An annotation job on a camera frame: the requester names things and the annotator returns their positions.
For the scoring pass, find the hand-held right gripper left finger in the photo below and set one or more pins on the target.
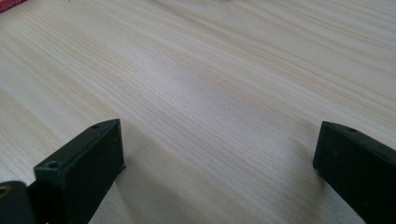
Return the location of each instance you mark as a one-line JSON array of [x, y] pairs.
[[77, 174]]

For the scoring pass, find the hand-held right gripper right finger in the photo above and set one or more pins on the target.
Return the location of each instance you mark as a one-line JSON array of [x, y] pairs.
[[358, 174]]

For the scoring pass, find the red cloth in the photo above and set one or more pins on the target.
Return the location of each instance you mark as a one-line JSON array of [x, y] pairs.
[[7, 3]]

